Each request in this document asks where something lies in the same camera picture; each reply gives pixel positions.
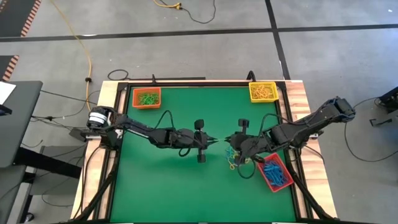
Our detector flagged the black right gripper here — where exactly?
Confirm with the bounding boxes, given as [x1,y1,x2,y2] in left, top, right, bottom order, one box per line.
[223,119,271,166]

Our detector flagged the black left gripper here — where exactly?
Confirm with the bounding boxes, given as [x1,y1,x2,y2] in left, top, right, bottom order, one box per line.
[169,119,220,164]

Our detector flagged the blue rubber bands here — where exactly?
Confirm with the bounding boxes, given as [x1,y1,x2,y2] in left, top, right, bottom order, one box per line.
[263,161,290,187]
[224,145,238,161]

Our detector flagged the yellow rubber bands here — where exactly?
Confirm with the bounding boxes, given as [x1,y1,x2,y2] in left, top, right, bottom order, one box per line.
[225,151,251,171]
[251,84,277,100]

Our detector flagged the green rubber bands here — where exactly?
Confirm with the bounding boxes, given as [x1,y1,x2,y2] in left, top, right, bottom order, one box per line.
[138,92,160,106]

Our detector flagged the orange plastic basket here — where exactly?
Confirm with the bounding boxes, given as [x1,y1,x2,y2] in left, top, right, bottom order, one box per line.
[132,86,162,110]

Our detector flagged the tangled blue rubber bands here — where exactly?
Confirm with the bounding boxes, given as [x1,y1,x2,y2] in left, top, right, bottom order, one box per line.
[224,145,238,161]

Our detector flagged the tangled yellow rubber bands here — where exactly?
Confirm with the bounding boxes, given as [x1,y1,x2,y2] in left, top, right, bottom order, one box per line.
[225,151,251,171]

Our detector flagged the red plastic basket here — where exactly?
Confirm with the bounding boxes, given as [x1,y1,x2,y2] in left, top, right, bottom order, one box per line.
[256,152,295,194]

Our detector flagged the yellow plastic basket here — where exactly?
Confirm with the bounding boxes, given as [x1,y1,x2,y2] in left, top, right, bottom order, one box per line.
[248,81,280,104]

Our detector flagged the green table mat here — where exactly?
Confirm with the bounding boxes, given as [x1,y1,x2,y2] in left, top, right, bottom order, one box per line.
[110,85,297,222]

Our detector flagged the black flat bar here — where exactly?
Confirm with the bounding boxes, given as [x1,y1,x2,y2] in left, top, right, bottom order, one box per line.
[129,77,206,82]

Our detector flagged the wooden table side panel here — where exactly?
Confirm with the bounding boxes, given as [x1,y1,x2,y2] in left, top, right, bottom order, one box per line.
[70,80,125,220]
[279,80,338,218]

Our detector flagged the black equipment stand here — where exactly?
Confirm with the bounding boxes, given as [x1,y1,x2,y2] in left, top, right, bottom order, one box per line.
[369,86,398,127]

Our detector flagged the black desk leg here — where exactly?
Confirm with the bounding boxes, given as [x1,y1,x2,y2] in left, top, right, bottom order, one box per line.
[14,146,83,180]

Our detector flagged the grey desk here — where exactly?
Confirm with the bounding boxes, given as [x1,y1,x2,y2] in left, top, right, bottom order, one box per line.
[0,80,44,169]

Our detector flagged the white paper sheet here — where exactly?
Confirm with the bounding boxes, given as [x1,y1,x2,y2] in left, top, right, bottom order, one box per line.
[0,81,17,106]

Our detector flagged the black mat with striped edge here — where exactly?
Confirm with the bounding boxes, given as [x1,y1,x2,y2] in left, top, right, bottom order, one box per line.
[0,55,20,82]
[0,0,43,38]

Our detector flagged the black table frame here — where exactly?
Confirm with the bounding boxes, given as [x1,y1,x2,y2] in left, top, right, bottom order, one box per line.
[70,79,340,224]

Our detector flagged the black floor cable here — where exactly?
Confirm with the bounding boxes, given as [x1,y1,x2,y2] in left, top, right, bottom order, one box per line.
[39,89,102,103]
[344,96,398,163]
[179,0,220,24]

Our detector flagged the black cable loop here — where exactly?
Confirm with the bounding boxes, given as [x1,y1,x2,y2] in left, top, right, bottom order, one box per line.
[107,69,130,81]

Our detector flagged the yellow hanging power cable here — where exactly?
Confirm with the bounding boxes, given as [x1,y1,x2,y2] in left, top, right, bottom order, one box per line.
[49,0,93,111]

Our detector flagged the yellow cable with plug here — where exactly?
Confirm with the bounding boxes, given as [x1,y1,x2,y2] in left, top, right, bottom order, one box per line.
[152,0,183,10]

